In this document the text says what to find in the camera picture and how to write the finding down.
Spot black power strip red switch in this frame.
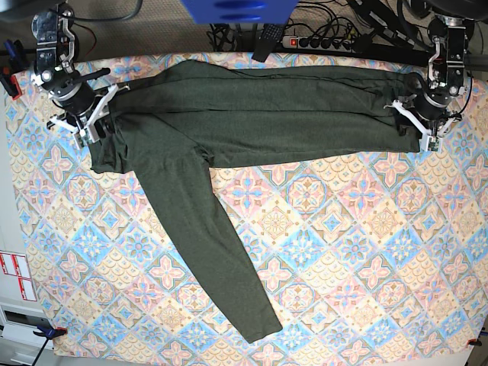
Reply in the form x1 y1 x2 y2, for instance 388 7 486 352
281 36 352 53

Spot blue plastic box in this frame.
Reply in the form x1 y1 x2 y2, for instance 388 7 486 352
181 0 298 24

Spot blue clamp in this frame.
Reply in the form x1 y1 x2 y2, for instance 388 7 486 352
32 326 68 366
1 40 24 100

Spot red white label stickers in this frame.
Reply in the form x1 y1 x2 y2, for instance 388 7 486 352
1 252 37 302

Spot black remote-like device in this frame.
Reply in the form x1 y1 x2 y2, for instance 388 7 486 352
252 24 285 63

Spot blue clamp top left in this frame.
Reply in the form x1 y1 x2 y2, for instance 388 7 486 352
1 40 24 100

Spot colourful patterned tablecloth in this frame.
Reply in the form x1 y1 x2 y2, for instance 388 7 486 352
1 73 487 365

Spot blue clamp bottom left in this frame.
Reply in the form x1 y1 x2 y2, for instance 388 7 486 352
32 326 68 366

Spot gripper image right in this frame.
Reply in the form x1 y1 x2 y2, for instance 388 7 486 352
383 91 462 137

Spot clamp bottom right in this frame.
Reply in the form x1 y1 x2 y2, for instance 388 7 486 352
467 339 483 346

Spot dark green long-sleeve T-shirt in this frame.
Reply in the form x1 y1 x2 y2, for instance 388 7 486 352
89 60 419 342

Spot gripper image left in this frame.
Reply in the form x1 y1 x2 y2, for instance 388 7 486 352
41 68 130 133

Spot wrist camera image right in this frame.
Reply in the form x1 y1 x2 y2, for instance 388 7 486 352
419 134 443 153

